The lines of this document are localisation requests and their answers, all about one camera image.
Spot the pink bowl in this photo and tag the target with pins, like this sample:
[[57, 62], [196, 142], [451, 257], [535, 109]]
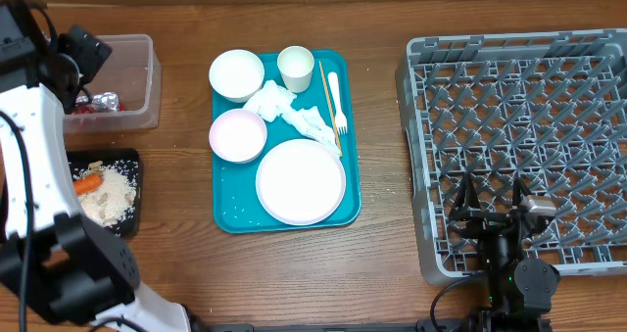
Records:
[[238, 136]]

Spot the wooden chopstick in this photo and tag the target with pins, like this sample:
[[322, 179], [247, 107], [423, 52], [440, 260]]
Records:
[[330, 108]]

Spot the white plastic fork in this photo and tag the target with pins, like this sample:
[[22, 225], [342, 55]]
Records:
[[340, 118]]

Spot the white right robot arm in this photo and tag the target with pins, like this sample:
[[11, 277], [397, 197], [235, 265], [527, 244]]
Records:
[[520, 288]]

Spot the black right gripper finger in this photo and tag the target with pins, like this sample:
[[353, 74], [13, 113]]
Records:
[[466, 204], [519, 191]]

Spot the pink plate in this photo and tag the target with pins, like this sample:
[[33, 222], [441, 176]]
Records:
[[299, 182]]

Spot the orange carrot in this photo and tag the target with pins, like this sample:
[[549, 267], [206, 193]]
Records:
[[88, 183]]

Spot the clear plastic bin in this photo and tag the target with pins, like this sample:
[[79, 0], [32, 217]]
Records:
[[133, 74]]

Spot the white bowl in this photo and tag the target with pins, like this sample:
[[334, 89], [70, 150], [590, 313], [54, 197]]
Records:
[[237, 75]]

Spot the grey dishwasher rack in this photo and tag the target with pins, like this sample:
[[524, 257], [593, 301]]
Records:
[[545, 107]]

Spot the pile of rice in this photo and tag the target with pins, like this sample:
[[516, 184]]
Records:
[[114, 200]]

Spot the foil wrapper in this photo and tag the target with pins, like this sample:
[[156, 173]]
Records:
[[107, 102]]

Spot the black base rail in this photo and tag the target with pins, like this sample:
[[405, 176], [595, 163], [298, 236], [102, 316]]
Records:
[[419, 326]]

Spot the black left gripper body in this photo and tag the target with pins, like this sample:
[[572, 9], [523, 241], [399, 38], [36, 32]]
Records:
[[72, 72]]

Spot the black food waste tray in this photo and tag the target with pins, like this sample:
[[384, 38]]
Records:
[[81, 159]]

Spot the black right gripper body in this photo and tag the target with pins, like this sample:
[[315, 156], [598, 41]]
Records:
[[498, 249]]

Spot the white paper cup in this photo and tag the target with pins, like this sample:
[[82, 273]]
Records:
[[296, 65]]

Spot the teal plastic tray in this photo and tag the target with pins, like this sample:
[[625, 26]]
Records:
[[236, 206]]

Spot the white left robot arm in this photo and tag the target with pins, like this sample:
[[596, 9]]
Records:
[[56, 260]]

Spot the white napkin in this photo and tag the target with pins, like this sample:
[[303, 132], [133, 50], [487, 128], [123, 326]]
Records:
[[273, 101]]

